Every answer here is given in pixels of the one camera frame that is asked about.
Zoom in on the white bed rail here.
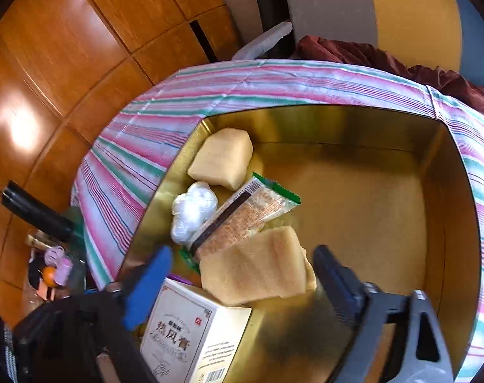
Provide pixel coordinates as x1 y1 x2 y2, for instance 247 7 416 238
231 21 294 61

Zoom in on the cream knit glove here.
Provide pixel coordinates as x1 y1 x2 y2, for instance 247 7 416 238
200 225 318 306
187 128 254 191

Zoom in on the maroon blanket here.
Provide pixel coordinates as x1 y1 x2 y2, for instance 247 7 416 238
292 35 484 122

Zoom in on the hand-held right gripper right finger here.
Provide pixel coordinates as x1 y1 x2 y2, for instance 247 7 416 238
313 244 454 383

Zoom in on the grey yellow blue headboard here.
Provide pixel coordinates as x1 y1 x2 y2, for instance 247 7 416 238
280 0 484 92

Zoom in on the gold lined maroon box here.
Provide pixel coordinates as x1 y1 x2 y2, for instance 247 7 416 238
116 104 482 383

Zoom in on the white medicine box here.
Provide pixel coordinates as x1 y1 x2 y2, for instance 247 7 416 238
140 277 253 383

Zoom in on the pink plastic object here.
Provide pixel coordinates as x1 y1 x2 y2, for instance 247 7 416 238
56 257 73 284
44 246 65 266

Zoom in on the wooden wardrobe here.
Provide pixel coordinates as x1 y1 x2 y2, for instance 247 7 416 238
0 0 243 328

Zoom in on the clutter of small items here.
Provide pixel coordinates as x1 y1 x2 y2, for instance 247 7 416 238
22 207 92 300

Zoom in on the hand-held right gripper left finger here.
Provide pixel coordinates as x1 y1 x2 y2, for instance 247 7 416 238
14 245 175 383

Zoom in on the black tube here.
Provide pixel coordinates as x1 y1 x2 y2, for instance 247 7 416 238
0 181 74 242

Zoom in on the white plastic bag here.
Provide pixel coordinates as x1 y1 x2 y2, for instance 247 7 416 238
171 181 219 245

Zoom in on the green snack packet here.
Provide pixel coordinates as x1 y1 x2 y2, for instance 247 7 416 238
180 171 302 274

